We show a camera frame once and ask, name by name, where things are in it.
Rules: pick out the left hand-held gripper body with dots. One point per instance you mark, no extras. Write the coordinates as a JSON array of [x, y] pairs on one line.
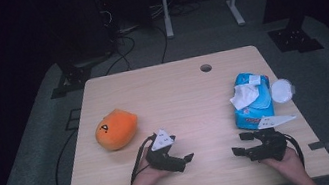
[[163, 160]]

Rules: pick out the person's right hand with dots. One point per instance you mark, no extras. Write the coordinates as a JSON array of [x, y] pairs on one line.
[[289, 163]]

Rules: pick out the grey tape strip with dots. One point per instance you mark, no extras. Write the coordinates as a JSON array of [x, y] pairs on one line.
[[319, 145]]

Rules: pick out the black tape outline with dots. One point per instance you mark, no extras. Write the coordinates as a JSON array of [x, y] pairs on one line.
[[74, 128]]

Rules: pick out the blue wet wipe pack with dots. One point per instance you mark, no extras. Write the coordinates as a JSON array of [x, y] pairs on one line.
[[248, 119]]

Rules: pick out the person's left hand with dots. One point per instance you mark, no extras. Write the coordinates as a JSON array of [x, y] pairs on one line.
[[146, 178]]

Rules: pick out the black stand base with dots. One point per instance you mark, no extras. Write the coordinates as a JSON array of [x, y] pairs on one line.
[[293, 38], [74, 79]]

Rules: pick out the white wet wipe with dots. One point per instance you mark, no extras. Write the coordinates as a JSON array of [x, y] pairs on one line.
[[243, 96]]

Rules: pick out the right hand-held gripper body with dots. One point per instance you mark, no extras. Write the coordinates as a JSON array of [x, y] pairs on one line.
[[270, 149]]

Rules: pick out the orange plush toy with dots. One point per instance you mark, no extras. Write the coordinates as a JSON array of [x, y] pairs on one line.
[[116, 131]]

